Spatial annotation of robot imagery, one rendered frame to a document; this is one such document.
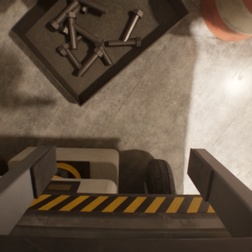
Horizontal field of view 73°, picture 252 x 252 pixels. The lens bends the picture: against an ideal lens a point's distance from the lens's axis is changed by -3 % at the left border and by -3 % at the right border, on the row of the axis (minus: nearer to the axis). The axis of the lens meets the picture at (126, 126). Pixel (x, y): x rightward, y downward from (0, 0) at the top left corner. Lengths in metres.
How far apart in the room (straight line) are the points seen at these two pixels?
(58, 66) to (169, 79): 0.30
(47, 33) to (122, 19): 0.20
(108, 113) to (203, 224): 0.36
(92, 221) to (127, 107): 0.34
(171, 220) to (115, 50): 0.41
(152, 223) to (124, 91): 0.35
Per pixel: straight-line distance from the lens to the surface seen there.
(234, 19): 0.47
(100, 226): 0.26
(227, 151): 0.64
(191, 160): 0.17
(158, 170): 0.45
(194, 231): 0.28
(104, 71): 0.50
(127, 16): 0.52
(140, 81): 0.50
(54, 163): 0.17
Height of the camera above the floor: 0.50
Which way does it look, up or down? 75 degrees down
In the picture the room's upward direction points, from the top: 178 degrees clockwise
